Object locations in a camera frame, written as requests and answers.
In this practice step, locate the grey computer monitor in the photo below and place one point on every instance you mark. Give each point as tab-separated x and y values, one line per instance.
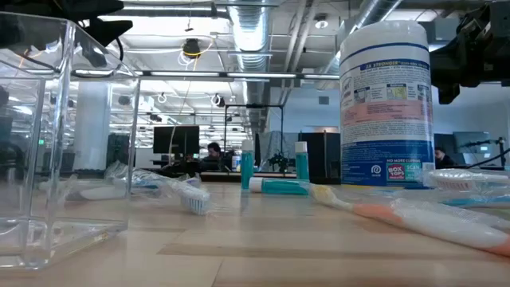
472	141

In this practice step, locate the overhead LED light bar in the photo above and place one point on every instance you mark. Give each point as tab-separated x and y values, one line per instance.
259	75

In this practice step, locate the clear plastic bag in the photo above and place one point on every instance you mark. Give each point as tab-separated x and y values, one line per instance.
60	239

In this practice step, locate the white blue background canister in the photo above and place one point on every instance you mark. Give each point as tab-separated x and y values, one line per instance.
236	162

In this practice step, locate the wooden background table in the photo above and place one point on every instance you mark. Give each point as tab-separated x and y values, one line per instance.
271	174

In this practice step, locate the black boom stand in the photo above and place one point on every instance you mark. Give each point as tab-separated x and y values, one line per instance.
501	153

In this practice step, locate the silver ceiling pipe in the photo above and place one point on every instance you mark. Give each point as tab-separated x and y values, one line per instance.
370	12

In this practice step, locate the black metal rig frame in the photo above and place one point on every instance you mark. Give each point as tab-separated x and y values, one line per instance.
255	106

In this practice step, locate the white blue wipes canister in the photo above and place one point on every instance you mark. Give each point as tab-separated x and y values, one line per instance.
386	119

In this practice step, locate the white room column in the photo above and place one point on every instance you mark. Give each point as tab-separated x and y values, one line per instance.
93	123

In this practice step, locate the black overhead camera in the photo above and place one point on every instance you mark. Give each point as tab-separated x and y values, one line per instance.
191	47

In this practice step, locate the black computer monitor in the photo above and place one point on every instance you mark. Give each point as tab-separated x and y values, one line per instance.
176	139

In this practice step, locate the grey wall vent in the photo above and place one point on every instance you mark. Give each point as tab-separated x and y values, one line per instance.
323	100

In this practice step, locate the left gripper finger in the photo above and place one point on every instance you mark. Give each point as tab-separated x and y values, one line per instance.
60	8
107	30

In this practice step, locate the teal mouthwash bottle white cap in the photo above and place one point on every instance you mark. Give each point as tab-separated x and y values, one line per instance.
281	186
302	163
247	165

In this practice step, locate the black cabinet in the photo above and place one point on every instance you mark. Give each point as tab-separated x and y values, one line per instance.
318	155

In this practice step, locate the person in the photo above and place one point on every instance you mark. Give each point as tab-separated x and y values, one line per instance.
214	155
442	157

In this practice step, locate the round ceiling light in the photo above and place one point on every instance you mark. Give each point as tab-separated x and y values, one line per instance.
321	22

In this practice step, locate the black background robot arm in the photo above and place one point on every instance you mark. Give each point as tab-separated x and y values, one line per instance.
279	161

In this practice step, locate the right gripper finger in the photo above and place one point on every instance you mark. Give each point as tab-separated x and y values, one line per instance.
454	69

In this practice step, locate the silver spiral ventilation duct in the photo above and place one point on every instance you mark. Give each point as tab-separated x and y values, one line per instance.
251	40

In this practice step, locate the orange white toothbrush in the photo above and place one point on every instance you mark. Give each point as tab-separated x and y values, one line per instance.
438	225

